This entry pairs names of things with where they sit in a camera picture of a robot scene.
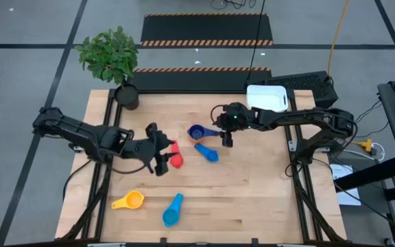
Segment black hanging cable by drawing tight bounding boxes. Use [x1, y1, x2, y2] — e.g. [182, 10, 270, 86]
[245, 0, 266, 86]

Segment black hazard-striped floor mat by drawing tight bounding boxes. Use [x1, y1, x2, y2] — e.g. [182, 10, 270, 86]
[139, 12, 274, 47]
[127, 67, 273, 93]

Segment navy blue measuring cup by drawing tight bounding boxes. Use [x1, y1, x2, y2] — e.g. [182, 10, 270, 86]
[187, 123, 221, 142]

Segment yellow cable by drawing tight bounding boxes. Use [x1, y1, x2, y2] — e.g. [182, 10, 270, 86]
[326, 0, 351, 78]

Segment yellow measuring cup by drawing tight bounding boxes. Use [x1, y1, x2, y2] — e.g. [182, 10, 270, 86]
[110, 189, 145, 211]

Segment black table frame rails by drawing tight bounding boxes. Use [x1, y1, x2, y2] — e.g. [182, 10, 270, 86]
[55, 89, 125, 241]
[281, 89, 348, 243]

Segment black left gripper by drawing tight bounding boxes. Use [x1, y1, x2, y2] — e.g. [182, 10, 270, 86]
[125, 122, 178, 177]

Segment black computer case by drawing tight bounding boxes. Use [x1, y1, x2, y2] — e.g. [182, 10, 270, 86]
[252, 71, 339, 110]

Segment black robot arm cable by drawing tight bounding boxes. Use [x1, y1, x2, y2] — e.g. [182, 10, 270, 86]
[210, 104, 226, 126]
[110, 163, 150, 175]

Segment red measuring cup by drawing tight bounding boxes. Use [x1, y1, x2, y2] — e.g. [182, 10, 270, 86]
[169, 139, 184, 169]

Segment yellow power plug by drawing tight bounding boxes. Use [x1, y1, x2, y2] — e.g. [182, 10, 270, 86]
[353, 139, 375, 154]

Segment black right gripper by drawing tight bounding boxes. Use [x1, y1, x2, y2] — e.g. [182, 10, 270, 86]
[213, 102, 259, 148]

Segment white paper sheet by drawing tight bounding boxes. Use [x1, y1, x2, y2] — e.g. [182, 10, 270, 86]
[331, 163, 362, 207]

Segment green plant in black pot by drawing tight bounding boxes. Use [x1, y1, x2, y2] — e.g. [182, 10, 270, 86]
[75, 25, 140, 111]

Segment light blue measuring cup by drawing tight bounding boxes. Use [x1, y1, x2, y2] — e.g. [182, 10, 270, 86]
[162, 193, 184, 228]

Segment small royal blue measuring cup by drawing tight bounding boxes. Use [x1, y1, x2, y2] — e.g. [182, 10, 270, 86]
[193, 143, 219, 163]

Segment white plastic basket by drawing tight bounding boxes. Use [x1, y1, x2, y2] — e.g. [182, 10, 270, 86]
[246, 84, 289, 113]

